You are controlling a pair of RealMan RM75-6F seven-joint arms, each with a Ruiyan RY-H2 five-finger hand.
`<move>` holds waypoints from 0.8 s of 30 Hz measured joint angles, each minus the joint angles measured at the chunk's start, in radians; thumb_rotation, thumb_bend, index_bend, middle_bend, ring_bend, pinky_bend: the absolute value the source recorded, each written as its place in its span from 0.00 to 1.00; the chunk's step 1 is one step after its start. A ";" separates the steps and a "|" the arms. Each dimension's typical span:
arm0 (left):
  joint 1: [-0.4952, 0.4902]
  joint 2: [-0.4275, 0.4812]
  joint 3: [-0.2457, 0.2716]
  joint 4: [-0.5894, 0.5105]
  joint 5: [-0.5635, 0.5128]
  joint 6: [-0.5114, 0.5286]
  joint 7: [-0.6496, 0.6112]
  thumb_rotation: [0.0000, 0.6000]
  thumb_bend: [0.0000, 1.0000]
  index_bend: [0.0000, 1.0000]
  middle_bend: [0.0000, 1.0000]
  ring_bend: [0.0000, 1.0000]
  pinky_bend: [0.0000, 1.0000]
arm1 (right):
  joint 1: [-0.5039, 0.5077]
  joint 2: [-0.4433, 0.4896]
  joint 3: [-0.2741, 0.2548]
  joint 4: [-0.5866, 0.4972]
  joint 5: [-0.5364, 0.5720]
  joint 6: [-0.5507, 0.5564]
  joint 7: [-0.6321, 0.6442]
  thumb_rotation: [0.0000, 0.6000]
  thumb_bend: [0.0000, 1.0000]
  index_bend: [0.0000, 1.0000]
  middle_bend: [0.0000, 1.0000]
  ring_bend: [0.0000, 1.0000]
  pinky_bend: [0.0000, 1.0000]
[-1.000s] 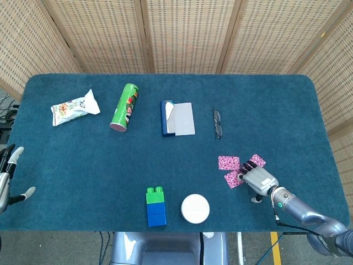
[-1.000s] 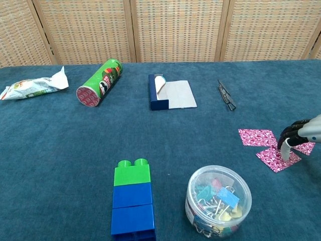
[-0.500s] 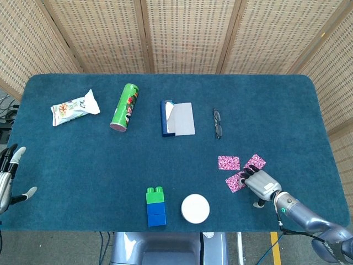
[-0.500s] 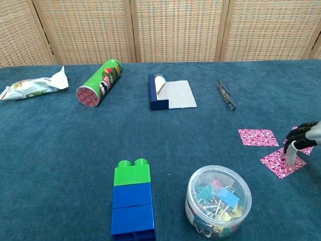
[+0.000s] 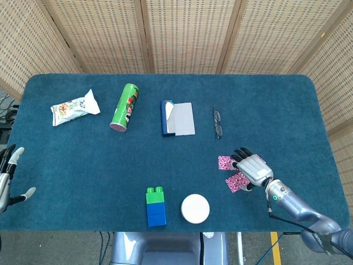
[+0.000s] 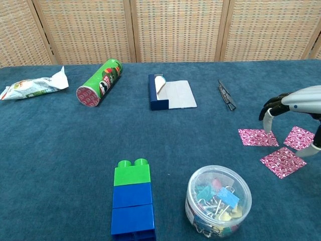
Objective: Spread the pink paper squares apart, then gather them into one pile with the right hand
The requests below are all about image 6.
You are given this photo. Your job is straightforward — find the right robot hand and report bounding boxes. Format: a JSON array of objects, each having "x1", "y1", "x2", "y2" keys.
[{"x1": 259, "y1": 85, "x2": 321, "y2": 158}]

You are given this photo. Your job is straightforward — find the black folded eyeglasses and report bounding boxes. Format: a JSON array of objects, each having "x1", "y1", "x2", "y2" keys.
[{"x1": 217, "y1": 79, "x2": 237, "y2": 112}]

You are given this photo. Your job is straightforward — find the light blue binder clip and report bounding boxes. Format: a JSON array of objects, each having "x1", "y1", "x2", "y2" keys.
[{"x1": 217, "y1": 187, "x2": 240, "y2": 209}]

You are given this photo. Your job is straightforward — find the round plastic binder clip tub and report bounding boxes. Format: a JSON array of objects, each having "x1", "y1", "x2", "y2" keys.
[{"x1": 185, "y1": 165, "x2": 252, "y2": 238}]

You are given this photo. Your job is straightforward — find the open blue box grey flap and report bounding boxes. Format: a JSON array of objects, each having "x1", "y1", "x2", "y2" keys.
[{"x1": 148, "y1": 73, "x2": 198, "y2": 111}]

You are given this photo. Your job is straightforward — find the yellow binder clip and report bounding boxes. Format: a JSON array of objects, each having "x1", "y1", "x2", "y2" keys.
[{"x1": 220, "y1": 205, "x2": 243, "y2": 222}]

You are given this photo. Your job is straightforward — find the teal binder clip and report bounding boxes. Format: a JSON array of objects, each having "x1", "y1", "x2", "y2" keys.
[{"x1": 195, "y1": 184, "x2": 216, "y2": 200}]

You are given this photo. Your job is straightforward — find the curled cream paper sheet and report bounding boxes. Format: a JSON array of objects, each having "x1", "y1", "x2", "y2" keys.
[{"x1": 153, "y1": 75, "x2": 167, "y2": 95}]

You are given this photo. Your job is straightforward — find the woven wooden folding screen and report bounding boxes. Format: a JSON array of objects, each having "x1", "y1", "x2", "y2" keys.
[{"x1": 0, "y1": 0, "x2": 321, "y2": 67}]

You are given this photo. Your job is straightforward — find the green building block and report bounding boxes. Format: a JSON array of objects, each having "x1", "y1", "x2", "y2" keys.
[{"x1": 113, "y1": 158, "x2": 151, "y2": 187}]

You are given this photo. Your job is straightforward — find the blue building block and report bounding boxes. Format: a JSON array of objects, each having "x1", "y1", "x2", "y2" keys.
[
  {"x1": 112, "y1": 182, "x2": 153, "y2": 209},
  {"x1": 110, "y1": 203, "x2": 156, "y2": 241}
]

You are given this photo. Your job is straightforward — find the green Pringles can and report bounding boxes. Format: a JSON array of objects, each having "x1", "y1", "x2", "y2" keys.
[{"x1": 76, "y1": 58, "x2": 124, "y2": 108}]

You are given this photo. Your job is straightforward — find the white crumpled snack bag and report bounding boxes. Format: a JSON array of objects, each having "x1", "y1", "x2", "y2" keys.
[{"x1": 0, "y1": 65, "x2": 70, "y2": 101}]

